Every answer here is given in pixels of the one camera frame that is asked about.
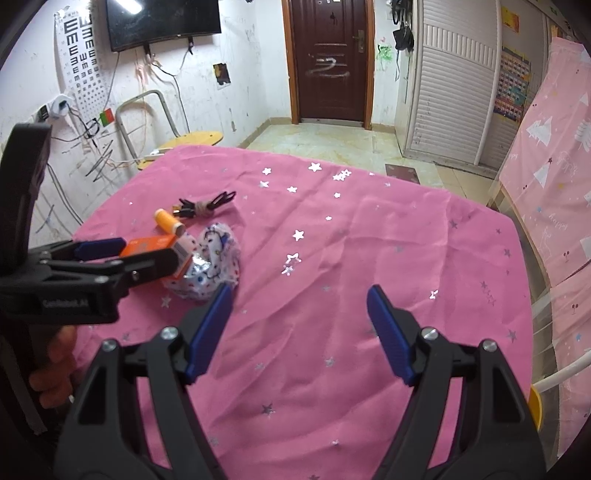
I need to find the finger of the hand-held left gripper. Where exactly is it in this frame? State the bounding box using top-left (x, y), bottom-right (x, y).
top-left (39, 251), bottom-right (185, 296)
top-left (28, 237), bottom-right (127, 269)

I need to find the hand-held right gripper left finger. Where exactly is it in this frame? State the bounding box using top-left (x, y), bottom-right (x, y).
top-left (53, 282), bottom-right (234, 480)

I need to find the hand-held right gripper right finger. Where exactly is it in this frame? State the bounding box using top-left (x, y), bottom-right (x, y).
top-left (367, 284), bottom-right (548, 480)

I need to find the orange cardboard box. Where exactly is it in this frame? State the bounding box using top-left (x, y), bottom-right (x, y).
top-left (119, 233), bottom-right (192, 282)

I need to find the person's left hand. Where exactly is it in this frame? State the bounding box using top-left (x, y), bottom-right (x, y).
top-left (28, 323), bottom-right (79, 409)

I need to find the orange thread spool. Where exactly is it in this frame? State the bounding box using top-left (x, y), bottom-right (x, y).
top-left (154, 209), bottom-right (186, 237)

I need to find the patterned plastic bag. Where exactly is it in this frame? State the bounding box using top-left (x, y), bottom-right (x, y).
top-left (164, 222), bottom-right (242, 303)

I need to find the pink star tablecloth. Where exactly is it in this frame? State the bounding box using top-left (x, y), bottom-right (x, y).
top-left (69, 145), bottom-right (536, 480)

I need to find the eye chart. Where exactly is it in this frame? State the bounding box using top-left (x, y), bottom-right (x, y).
top-left (53, 7), bottom-right (118, 125)

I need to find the yellow seat metal chair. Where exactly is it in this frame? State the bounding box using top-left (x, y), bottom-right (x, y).
top-left (115, 90), bottom-right (225, 171)

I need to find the brown bathroom scale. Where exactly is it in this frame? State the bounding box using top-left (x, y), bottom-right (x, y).
top-left (385, 164), bottom-right (420, 184)

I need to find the yellow plastic object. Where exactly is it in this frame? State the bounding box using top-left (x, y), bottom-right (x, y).
top-left (529, 385), bottom-right (544, 432)

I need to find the white slatted chair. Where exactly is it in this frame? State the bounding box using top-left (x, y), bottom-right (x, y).
top-left (531, 342), bottom-right (591, 393)

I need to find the pink tree print sheet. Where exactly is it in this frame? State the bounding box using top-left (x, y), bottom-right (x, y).
top-left (499, 37), bottom-right (591, 462)

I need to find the white slatted wardrobe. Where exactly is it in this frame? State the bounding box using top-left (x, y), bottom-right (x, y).
top-left (397, 0), bottom-right (555, 169)

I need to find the colourful grid poster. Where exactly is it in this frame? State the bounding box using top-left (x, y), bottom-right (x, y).
top-left (493, 45), bottom-right (532, 121)

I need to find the dark brown door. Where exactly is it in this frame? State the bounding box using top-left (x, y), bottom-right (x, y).
top-left (283, 0), bottom-right (376, 131)

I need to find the black handbag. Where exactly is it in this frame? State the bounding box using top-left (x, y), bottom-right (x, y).
top-left (392, 16), bottom-right (415, 51)

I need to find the black cable bundle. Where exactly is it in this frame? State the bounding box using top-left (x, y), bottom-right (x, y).
top-left (174, 191), bottom-right (236, 219)

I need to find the black wall television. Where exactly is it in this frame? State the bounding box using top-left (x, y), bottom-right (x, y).
top-left (106, 0), bottom-right (222, 52)

